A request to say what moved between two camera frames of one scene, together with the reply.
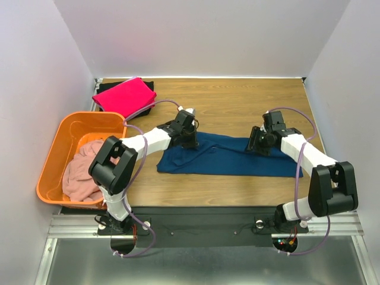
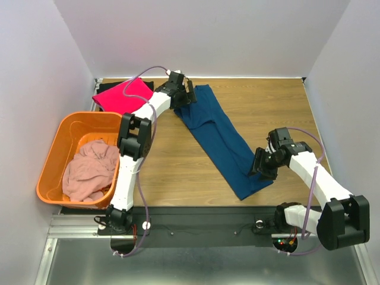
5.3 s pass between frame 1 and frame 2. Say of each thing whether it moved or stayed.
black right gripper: moved
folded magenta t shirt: stayed
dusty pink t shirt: stayed
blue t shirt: moved
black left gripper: moved
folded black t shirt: stayed
